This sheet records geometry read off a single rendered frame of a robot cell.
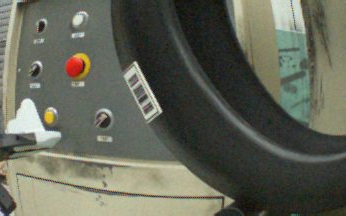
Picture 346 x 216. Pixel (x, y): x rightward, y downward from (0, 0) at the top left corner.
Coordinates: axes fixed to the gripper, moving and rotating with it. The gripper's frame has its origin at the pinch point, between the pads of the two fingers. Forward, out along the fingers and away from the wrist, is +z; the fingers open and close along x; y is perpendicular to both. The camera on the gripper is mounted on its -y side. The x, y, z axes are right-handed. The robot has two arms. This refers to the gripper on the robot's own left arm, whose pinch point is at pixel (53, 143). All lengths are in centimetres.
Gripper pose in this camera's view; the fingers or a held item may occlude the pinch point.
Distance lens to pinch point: 114.4
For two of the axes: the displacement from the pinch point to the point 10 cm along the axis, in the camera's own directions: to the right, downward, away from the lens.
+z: 8.9, -1.5, 4.2
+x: -3.7, 2.9, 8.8
